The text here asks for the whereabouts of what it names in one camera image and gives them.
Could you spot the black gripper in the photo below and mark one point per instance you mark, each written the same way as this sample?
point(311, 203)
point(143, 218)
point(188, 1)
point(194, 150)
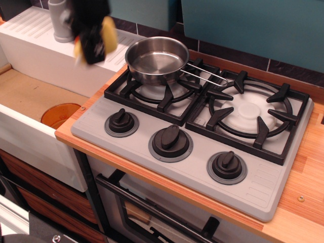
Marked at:
point(85, 14)

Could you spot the yellow stuffed duck toy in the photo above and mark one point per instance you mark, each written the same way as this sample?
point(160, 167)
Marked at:
point(108, 33)

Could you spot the stainless steel pan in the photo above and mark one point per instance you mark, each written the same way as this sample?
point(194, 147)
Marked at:
point(160, 60)

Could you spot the grey toy faucet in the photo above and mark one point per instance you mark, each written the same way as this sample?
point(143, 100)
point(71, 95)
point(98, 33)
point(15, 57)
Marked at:
point(60, 14)

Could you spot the white toy sink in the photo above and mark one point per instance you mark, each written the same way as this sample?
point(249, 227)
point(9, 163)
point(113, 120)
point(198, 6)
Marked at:
point(38, 73)

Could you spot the orange plastic bowl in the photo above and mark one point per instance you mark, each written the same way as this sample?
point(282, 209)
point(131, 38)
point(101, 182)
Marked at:
point(55, 116)

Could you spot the black left stove knob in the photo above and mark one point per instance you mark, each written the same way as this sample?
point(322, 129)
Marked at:
point(121, 124)

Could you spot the black stove knob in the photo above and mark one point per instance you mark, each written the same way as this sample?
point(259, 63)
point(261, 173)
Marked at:
point(121, 124)
point(227, 168)
point(171, 144)

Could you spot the black left burner grate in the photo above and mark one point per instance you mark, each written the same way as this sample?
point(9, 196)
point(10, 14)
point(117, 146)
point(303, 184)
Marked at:
point(172, 103)

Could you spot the black burner grate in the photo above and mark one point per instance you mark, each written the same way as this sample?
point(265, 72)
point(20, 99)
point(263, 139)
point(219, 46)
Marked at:
point(172, 103)
point(252, 115)

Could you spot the black middle stove knob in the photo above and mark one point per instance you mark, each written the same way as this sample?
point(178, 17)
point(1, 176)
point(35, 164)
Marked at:
point(171, 144)

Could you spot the grey toy stove top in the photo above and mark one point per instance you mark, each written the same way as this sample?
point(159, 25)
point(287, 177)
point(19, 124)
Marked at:
point(257, 195)

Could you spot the toy oven door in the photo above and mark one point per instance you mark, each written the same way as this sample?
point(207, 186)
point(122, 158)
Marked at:
point(140, 226)

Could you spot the wooden drawer front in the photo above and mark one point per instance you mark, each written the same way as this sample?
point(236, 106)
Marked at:
point(52, 200)

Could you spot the black right stove knob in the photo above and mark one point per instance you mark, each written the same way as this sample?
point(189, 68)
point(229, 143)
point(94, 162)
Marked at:
point(227, 168)

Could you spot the black right burner grate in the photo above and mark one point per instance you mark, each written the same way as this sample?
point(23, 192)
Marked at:
point(252, 115)

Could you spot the teal right wall cabinet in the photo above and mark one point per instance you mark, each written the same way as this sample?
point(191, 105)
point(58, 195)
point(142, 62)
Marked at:
point(287, 31)

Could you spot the black oven door handle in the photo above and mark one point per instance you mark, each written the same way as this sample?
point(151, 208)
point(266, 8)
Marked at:
point(112, 184)

